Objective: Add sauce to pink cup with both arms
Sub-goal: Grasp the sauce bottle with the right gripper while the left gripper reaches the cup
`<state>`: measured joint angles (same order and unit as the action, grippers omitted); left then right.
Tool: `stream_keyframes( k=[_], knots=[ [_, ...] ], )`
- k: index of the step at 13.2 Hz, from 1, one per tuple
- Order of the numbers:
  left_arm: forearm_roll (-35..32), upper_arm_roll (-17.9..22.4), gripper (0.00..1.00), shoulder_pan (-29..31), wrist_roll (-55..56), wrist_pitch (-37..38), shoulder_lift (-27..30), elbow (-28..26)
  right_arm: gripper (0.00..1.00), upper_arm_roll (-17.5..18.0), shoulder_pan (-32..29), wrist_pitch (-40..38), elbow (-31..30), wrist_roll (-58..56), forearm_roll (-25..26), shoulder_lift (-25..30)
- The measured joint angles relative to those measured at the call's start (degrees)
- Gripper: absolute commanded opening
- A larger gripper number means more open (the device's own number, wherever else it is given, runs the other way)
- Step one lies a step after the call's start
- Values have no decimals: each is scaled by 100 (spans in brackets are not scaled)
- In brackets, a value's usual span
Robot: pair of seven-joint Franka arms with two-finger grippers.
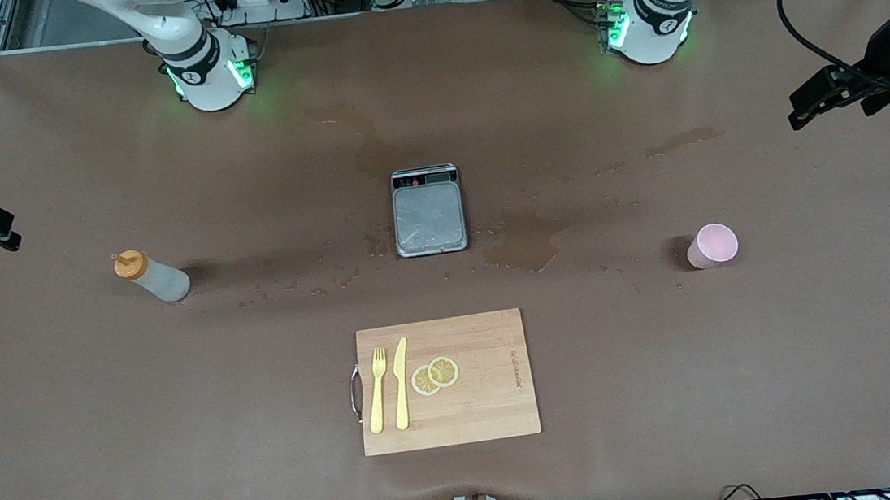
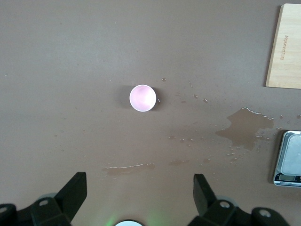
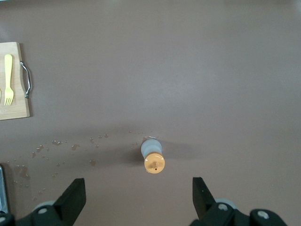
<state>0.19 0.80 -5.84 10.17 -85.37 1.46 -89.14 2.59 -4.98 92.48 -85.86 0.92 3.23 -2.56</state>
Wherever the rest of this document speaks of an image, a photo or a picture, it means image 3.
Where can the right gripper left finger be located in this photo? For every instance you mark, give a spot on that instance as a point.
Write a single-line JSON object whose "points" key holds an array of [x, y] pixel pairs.
{"points": [[70, 202]]}

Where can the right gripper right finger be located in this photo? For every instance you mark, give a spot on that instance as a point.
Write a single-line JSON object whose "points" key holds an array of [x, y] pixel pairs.
{"points": [[204, 204]]}

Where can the translucent orange-capped sauce bottle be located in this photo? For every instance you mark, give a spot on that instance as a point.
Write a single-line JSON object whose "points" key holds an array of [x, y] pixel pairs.
{"points": [[152, 164]]}

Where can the yellow plastic fork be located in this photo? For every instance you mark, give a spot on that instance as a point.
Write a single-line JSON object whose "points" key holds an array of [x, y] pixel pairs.
{"points": [[8, 70]]}

